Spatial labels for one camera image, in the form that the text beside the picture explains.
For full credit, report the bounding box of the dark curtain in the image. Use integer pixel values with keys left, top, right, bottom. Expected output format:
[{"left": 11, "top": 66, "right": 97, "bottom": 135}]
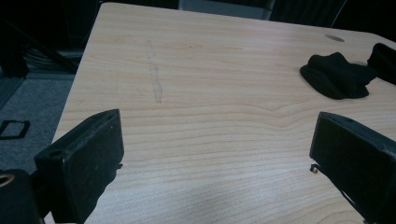
[{"left": 269, "top": 0, "right": 396, "bottom": 42}]

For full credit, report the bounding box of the black metal stand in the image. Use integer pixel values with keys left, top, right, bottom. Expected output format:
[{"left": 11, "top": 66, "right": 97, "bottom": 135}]
[{"left": 0, "top": 17, "right": 79, "bottom": 78}]

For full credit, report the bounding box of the black sock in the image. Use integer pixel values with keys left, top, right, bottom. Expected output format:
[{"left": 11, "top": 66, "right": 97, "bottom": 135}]
[
  {"left": 366, "top": 42, "right": 396, "bottom": 86},
  {"left": 299, "top": 51, "right": 378, "bottom": 101}
]

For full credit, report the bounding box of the grey panel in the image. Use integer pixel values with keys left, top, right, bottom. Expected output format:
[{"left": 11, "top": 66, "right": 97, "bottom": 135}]
[{"left": 178, "top": 0, "right": 276, "bottom": 21}]

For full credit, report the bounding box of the grey table cable hole cover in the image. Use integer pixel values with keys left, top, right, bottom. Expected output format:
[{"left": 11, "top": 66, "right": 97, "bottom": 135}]
[{"left": 324, "top": 33, "right": 346, "bottom": 43}]

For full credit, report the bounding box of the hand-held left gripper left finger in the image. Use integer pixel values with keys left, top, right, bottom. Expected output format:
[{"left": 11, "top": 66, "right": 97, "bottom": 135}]
[{"left": 33, "top": 108, "right": 125, "bottom": 224}]

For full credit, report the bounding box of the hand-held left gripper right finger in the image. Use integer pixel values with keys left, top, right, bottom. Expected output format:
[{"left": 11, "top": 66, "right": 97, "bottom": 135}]
[{"left": 309, "top": 111, "right": 396, "bottom": 224}]

